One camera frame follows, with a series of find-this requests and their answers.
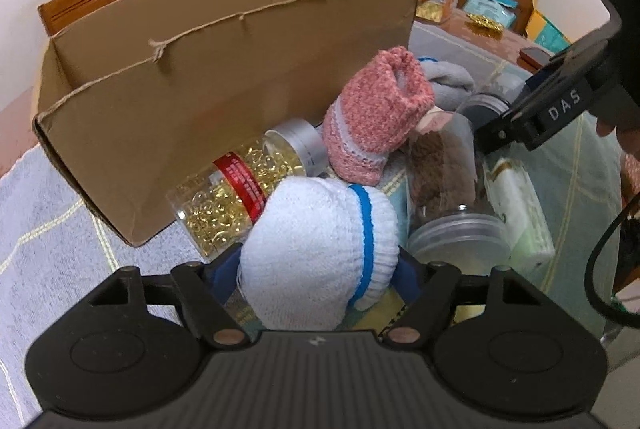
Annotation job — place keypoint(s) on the jar of gold capsules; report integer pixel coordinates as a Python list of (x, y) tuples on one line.
[(220, 204)]

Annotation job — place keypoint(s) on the teal packet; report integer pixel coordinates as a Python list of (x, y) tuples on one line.
[(487, 4)]

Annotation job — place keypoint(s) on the green yellow packet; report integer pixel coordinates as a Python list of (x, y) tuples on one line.
[(547, 31)]

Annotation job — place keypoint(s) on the white sock with blue stripe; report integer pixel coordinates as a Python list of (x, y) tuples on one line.
[(310, 259), (445, 79)]

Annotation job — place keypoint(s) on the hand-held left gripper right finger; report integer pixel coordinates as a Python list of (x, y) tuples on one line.
[(409, 276)]

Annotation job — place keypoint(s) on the red phone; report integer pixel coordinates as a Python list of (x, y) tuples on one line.
[(535, 56)]

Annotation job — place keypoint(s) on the clear jar with brown contents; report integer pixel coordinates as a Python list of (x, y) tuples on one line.
[(440, 179)]

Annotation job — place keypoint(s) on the green tissue pack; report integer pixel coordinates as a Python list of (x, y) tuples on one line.
[(520, 209)]

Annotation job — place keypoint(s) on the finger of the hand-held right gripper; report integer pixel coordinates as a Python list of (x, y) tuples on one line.
[(500, 131)]

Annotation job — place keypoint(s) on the person's right hand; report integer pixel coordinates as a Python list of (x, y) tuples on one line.
[(607, 125)]

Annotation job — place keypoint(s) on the gold ornament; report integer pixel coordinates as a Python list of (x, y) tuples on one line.
[(482, 24)]

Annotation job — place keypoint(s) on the blue grey checked blanket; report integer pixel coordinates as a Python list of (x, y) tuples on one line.
[(50, 219)]

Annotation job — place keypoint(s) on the pink knit sock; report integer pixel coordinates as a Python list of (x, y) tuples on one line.
[(370, 124)]

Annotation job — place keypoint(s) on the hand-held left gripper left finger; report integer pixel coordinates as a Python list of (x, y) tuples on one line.
[(225, 271)]

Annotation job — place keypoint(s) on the brown cardboard box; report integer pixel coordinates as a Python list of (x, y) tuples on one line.
[(200, 99)]

